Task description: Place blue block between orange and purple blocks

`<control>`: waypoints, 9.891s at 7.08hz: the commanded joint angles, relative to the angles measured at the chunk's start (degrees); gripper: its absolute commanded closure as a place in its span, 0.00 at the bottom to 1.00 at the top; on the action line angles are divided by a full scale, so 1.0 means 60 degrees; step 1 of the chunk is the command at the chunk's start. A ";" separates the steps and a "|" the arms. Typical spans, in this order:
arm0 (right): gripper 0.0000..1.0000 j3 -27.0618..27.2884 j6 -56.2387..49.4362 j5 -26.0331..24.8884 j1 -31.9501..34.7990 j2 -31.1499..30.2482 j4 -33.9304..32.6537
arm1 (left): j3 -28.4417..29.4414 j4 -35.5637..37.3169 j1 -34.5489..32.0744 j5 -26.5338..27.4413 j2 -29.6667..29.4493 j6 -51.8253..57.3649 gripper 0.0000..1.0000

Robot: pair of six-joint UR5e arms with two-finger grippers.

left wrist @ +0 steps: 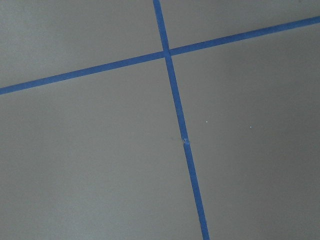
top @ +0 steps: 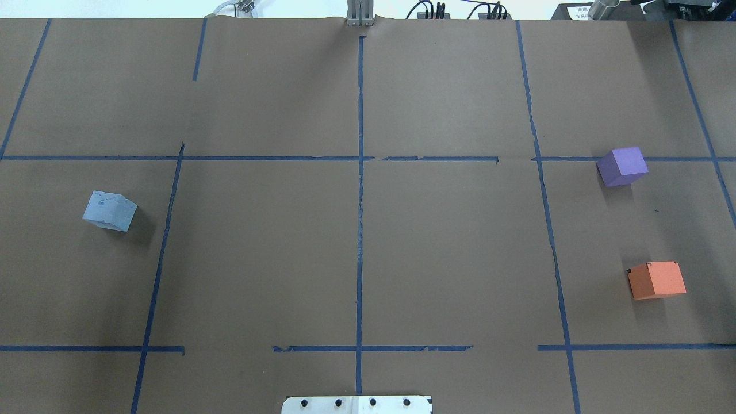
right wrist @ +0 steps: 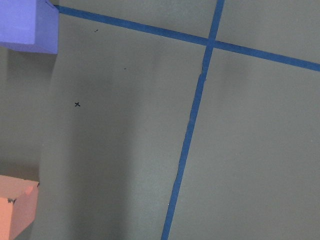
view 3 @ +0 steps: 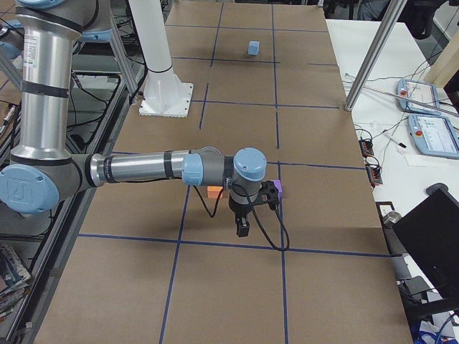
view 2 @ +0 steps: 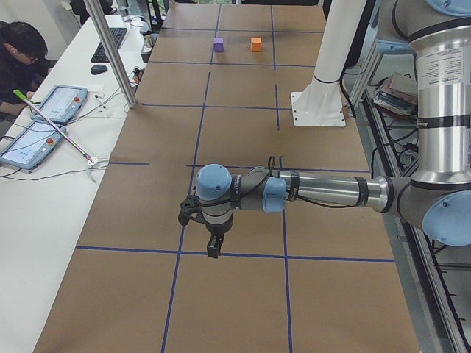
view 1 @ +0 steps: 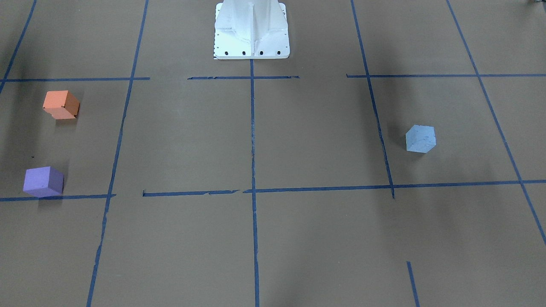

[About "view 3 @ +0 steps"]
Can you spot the black orange connector box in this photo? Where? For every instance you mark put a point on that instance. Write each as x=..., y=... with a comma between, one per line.
x=374, y=174
x=366, y=147

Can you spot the light blue foam block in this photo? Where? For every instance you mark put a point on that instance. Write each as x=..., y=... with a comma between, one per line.
x=253, y=48

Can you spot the lower teach pendant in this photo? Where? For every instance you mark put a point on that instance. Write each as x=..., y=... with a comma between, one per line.
x=433, y=135

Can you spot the stack of magazines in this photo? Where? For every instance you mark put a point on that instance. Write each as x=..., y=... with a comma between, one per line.
x=14, y=279

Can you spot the upper teach pendant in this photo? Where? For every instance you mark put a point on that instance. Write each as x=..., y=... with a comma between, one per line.
x=418, y=97

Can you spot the black marker pen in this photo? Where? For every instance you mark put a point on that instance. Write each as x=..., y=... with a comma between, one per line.
x=394, y=140

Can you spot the steel cup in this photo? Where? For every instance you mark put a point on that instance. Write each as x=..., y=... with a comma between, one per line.
x=390, y=219

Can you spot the lower black orange connector box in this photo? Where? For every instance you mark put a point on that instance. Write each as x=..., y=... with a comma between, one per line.
x=374, y=174

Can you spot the thin metal rod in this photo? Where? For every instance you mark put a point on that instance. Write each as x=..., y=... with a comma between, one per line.
x=408, y=100

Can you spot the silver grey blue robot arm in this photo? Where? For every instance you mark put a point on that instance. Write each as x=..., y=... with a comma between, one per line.
x=43, y=173

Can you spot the orange foam block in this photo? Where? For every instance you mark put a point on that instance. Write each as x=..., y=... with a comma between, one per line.
x=215, y=192

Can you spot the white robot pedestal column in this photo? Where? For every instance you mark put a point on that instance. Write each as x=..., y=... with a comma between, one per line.
x=164, y=93

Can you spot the upper black orange connector box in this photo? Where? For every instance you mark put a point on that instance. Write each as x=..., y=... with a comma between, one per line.
x=366, y=147

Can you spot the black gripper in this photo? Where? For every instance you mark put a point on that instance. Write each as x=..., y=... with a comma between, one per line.
x=238, y=207

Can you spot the teach pendant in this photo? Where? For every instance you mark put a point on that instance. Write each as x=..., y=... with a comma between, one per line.
x=418, y=97
x=433, y=135

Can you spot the black monitor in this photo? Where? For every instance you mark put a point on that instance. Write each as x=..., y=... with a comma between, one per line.
x=429, y=233

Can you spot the aluminium frame post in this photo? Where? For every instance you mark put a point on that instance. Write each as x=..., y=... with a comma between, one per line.
x=385, y=29

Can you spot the purple foam block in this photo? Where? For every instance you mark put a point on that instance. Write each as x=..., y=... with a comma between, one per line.
x=279, y=187

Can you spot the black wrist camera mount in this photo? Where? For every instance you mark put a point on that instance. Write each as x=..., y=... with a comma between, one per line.
x=268, y=194

